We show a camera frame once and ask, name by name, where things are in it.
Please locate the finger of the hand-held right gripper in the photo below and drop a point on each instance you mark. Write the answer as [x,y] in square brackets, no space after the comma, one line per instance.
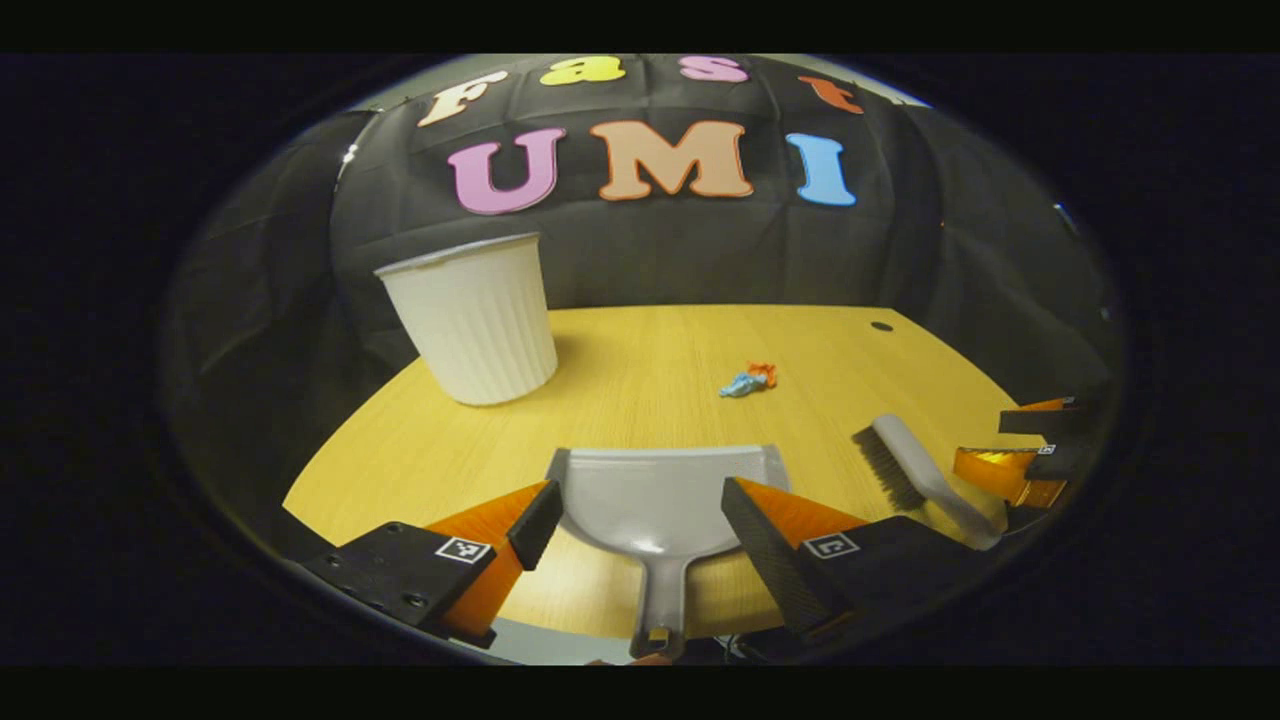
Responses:
[1050,420]
[1000,472]

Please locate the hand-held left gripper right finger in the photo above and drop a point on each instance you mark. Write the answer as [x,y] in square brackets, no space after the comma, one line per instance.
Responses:
[770,560]

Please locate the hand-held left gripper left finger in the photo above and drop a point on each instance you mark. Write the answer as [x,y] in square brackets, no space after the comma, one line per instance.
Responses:
[540,520]

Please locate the small grey broom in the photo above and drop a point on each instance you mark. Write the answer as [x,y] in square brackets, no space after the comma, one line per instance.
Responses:
[930,475]

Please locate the grey dustpan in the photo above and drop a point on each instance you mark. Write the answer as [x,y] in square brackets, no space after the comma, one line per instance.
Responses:
[655,500]

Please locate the blue wrapper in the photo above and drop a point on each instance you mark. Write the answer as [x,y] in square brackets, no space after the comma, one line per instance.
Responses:
[740,385]

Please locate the orange wrapper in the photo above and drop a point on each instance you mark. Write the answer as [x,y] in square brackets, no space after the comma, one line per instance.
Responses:
[765,373]

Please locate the white ribbed garbage bin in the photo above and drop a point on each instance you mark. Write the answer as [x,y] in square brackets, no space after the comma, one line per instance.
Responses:
[470,320]

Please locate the wooden desktop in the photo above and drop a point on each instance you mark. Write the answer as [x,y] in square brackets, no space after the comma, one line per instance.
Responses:
[650,400]

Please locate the black backdrop cloth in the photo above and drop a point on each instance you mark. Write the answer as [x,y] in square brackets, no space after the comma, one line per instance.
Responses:
[650,250]

